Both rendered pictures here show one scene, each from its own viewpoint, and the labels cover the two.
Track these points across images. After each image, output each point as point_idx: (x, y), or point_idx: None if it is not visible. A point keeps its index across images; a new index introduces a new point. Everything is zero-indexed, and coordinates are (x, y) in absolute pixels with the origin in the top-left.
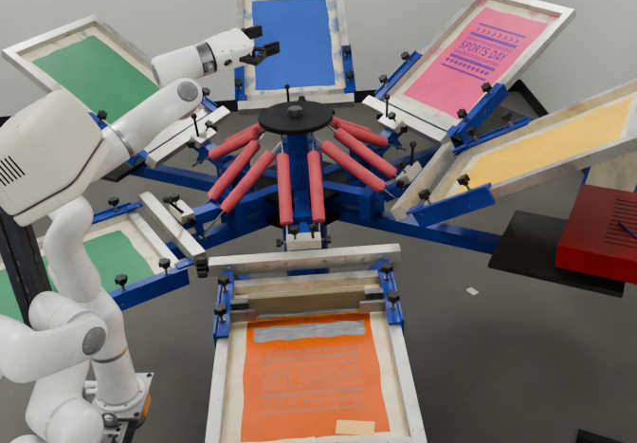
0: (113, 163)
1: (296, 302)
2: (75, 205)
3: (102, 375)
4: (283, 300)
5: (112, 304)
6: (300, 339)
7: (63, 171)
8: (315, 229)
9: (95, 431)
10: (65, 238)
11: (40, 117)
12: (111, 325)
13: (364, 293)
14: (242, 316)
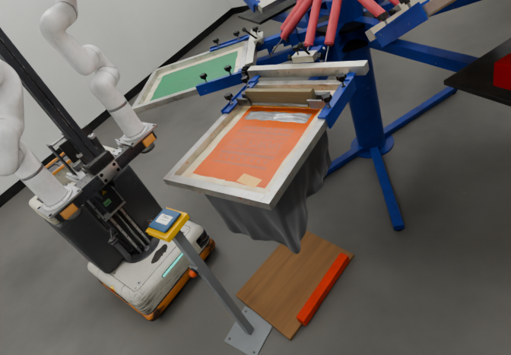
0: None
1: (271, 96)
2: (46, 12)
3: (113, 118)
4: (263, 93)
5: (101, 78)
6: (267, 120)
7: None
8: (301, 46)
9: (4, 137)
10: (46, 33)
11: None
12: (100, 90)
13: (311, 93)
14: (242, 102)
